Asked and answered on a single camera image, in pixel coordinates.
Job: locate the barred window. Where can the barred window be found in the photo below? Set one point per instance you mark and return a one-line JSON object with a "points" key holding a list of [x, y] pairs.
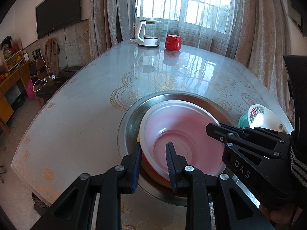
{"points": [[209, 14]]}

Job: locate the black wall television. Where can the black wall television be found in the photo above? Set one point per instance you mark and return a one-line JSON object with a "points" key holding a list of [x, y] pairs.
{"points": [[52, 15]]}

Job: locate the pink plastic bin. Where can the pink plastic bin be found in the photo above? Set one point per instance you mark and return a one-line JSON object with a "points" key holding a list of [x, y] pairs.
{"points": [[29, 90]]}

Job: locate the right beige curtain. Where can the right beige curtain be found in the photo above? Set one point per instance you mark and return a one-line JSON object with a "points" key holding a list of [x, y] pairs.
{"points": [[264, 40]]}

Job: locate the wooden folding chair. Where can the wooden folding chair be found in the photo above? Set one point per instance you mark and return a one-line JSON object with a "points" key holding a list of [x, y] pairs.
{"points": [[51, 56]]}

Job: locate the large white double-happiness plate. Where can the large white double-happiness plate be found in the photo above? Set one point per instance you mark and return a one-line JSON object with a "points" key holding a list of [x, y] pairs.
{"points": [[260, 116]]}

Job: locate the yellow plastic bowl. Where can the yellow plastic bowl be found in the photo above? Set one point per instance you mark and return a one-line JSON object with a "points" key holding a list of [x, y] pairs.
{"points": [[138, 139]]}

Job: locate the beige curtain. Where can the beige curtain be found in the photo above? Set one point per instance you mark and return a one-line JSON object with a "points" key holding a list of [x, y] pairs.
{"points": [[110, 22], [264, 40]]}

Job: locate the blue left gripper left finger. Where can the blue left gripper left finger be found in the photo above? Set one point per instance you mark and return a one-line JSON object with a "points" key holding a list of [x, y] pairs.
{"points": [[136, 160]]}

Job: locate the wall electrical box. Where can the wall electrical box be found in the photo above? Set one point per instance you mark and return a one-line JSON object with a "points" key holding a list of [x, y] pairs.
{"points": [[296, 17]]}

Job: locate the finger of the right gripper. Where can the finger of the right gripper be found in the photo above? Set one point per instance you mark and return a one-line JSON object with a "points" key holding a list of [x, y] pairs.
{"points": [[248, 133], [257, 144]]}

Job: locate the red ceramic mug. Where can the red ceramic mug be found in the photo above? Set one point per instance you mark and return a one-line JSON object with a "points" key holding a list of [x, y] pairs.
{"points": [[173, 42]]}

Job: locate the dark low bench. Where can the dark low bench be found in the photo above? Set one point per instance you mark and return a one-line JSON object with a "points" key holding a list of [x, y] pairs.
{"points": [[52, 86]]}

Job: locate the turquoise plastic plate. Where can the turquoise plastic plate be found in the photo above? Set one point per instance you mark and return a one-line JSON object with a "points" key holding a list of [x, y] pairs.
{"points": [[243, 121]]}

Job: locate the left beige curtain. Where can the left beige curtain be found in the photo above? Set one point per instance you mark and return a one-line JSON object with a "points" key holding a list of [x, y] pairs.
{"points": [[110, 22]]}

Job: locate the white glass electric kettle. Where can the white glass electric kettle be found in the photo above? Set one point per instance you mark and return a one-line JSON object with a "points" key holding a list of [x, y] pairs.
{"points": [[147, 33]]}

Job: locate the wooden cabinet with shelf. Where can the wooden cabinet with shelf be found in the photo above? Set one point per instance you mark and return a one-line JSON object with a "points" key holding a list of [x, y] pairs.
{"points": [[17, 69]]}

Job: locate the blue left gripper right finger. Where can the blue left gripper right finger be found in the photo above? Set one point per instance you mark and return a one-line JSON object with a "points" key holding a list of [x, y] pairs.
{"points": [[176, 164]]}

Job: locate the stainless steel basin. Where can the stainless steel basin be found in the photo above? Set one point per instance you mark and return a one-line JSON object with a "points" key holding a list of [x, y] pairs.
{"points": [[129, 129]]}

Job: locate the red plastic bowl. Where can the red plastic bowl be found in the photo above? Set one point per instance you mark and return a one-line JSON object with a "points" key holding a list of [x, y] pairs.
{"points": [[184, 125]]}

